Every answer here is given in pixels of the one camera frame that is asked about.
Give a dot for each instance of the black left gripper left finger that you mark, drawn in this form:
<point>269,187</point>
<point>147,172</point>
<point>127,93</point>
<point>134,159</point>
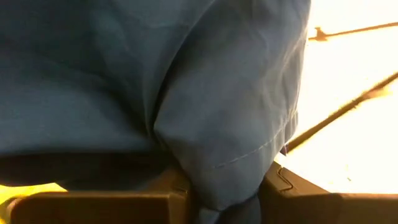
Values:
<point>109,208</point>

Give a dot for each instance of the small yellow plastic basket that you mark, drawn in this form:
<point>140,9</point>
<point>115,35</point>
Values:
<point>18,191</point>

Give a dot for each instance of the blue scrub shirt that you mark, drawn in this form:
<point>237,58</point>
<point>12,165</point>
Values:
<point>124,77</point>

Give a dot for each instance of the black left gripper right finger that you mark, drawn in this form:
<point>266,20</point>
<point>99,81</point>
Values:
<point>311,208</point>

